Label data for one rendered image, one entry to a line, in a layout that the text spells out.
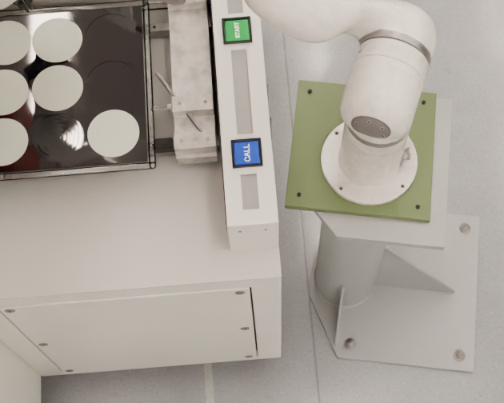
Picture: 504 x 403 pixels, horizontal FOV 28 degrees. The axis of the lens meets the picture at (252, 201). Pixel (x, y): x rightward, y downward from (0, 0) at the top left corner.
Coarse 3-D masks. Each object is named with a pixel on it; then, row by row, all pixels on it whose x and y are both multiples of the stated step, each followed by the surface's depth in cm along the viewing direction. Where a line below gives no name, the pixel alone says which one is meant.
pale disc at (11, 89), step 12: (0, 72) 200; (12, 72) 200; (0, 84) 199; (12, 84) 199; (24, 84) 199; (0, 96) 198; (12, 96) 198; (24, 96) 198; (0, 108) 197; (12, 108) 197
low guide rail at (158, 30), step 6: (150, 24) 208; (156, 24) 208; (162, 24) 208; (168, 24) 208; (210, 24) 208; (150, 30) 208; (156, 30) 208; (162, 30) 208; (168, 30) 208; (210, 30) 209; (150, 36) 210; (156, 36) 210; (162, 36) 210; (168, 36) 210
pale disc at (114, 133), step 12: (96, 120) 195; (108, 120) 195; (120, 120) 195; (132, 120) 195; (96, 132) 194; (108, 132) 194; (120, 132) 194; (132, 132) 194; (96, 144) 194; (108, 144) 193; (120, 144) 193; (132, 144) 193; (108, 156) 193
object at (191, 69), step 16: (176, 16) 205; (192, 16) 205; (176, 32) 204; (192, 32) 204; (208, 32) 204; (176, 48) 203; (192, 48) 203; (208, 48) 203; (176, 64) 202; (192, 64) 201; (208, 64) 201; (176, 80) 200; (192, 80) 200; (208, 80) 200; (176, 128) 196; (192, 128) 196; (208, 128) 196; (176, 160) 195; (192, 160) 195; (208, 160) 196
